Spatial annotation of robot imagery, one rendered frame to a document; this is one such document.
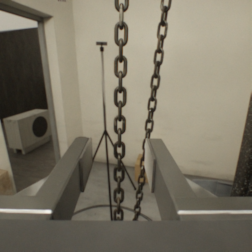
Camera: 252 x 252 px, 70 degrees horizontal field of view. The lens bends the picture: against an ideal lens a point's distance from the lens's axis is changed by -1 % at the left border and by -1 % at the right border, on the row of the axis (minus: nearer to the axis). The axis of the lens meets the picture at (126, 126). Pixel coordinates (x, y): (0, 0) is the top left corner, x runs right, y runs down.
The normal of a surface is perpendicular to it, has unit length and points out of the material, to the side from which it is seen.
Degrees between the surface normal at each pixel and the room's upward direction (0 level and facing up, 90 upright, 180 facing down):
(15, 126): 90
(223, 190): 90
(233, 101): 90
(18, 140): 90
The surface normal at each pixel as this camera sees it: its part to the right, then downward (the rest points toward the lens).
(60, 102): -0.29, 0.29
